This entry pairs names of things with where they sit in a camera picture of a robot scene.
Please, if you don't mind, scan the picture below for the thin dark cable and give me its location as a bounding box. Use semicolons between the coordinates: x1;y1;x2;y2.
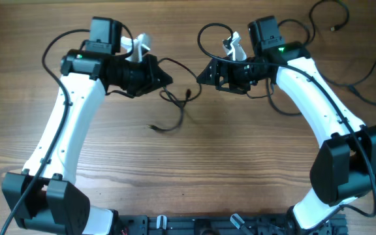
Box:
147;57;202;133

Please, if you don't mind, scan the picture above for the thick black cable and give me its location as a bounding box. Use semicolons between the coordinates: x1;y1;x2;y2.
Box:
277;0;351;46

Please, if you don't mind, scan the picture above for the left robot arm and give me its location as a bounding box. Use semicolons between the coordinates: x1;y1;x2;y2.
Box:
1;17;172;234

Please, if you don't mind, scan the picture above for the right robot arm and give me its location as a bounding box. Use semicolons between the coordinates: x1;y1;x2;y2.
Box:
196;16;376;234

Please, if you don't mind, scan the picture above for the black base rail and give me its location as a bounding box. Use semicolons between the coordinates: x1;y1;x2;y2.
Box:
112;214;349;235

